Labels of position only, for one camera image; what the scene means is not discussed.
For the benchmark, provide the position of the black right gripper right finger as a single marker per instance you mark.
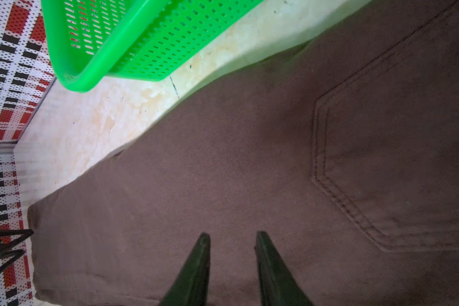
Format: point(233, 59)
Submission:
point(277, 285)

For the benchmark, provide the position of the brown trousers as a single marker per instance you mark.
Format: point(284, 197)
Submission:
point(344, 150)

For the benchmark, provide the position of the green plastic basket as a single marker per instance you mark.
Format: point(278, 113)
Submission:
point(141, 40)

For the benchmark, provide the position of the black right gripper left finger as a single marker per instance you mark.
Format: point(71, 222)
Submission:
point(192, 283)

